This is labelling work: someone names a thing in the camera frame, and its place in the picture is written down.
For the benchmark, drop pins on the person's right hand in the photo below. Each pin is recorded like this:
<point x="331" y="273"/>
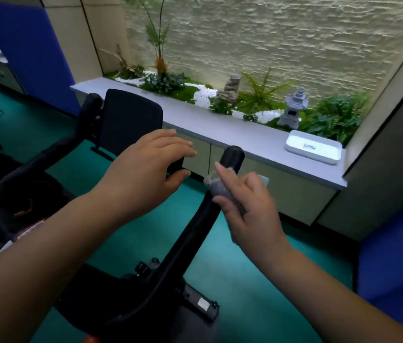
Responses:
<point x="258" y="225"/>

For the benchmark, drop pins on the person's left hand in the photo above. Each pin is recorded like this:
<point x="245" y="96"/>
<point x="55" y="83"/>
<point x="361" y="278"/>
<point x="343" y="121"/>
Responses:
<point x="140" y="175"/>

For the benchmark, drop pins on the grey cleaning cloth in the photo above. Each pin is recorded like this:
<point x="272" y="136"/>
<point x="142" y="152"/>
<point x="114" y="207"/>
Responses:
<point x="214" y="187"/>

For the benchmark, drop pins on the white plastic tray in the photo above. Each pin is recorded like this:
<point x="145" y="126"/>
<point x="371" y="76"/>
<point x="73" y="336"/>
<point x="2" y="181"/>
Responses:
<point x="326" y="150"/>

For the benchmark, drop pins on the person's right forearm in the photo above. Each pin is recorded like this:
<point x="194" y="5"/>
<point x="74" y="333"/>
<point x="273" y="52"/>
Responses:
<point x="330" y="310"/>

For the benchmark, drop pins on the black tablet holder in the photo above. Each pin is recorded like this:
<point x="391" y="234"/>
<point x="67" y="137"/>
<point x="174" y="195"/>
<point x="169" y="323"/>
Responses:
<point x="130" y="121"/>

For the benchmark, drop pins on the green moss bed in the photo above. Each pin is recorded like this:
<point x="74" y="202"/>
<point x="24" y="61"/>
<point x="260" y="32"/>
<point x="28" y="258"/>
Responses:
<point x="183" y="94"/>

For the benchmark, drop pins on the variegated leaf plant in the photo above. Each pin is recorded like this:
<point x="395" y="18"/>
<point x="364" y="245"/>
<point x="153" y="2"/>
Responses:
<point x="162" y="83"/>

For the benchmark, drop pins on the white pebble path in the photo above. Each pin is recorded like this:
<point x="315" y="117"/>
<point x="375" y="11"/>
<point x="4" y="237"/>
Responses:
<point x="203" y="96"/>

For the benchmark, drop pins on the low green leafy plant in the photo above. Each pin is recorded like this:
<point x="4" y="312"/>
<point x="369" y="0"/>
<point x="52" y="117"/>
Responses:
<point x="130" y="72"/>

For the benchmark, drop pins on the small dark green plant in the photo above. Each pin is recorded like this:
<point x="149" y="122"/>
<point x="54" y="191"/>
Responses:
<point x="221" y="107"/>
<point x="250" y="117"/>

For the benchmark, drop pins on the tall plant with orange tuft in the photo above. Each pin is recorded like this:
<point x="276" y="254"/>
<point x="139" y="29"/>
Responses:
<point x="160" y="64"/>

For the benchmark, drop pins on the dry brown branch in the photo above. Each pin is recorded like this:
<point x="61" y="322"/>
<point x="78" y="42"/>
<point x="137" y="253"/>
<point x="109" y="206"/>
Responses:
<point x="121" y="60"/>

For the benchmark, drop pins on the grey stone pagoda lantern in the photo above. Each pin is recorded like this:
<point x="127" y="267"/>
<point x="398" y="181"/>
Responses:
<point x="292" y="110"/>

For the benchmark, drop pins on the grey stacked rock sculpture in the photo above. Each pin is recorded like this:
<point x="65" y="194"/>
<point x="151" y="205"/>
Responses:
<point x="230" y="89"/>

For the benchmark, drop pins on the light green fern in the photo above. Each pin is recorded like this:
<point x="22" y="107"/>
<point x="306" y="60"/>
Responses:
<point x="258" y="98"/>

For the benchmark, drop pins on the large dark green fern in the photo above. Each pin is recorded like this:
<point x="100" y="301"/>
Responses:
<point x="333" y="117"/>

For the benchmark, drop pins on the blue padded column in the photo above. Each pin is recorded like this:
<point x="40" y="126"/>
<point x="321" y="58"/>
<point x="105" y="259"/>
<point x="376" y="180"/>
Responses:
<point x="26" y="49"/>
<point x="398" y="253"/>

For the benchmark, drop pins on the white wall outlet plate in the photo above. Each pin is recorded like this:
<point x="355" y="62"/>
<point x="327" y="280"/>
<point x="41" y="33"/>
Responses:
<point x="265" y="180"/>

